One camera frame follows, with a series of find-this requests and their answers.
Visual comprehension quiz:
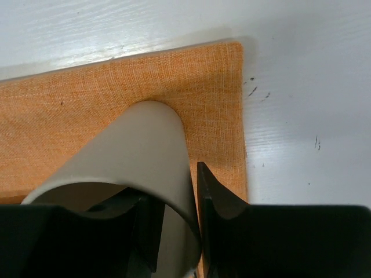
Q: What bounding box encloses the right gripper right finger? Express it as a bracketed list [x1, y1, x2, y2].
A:
[197, 162, 370, 277]

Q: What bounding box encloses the beige cylindrical cup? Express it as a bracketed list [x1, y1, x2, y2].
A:
[23, 101, 201, 277]

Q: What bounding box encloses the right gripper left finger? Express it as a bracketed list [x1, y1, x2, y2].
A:
[1, 189, 165, 277]

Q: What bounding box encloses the orange cloth napkin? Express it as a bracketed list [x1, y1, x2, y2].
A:
[1, 41, 247, 204]

